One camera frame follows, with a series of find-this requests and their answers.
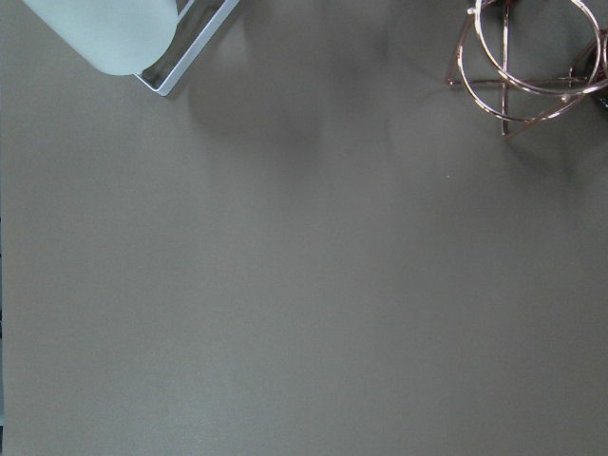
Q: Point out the white cup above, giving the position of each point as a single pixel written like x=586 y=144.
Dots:
x=115 y=37

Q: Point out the white cup rack wooden handle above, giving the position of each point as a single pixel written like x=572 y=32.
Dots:
x=198 y=22

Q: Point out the copper wire bottle rack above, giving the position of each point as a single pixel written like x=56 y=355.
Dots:
x=525 y=64

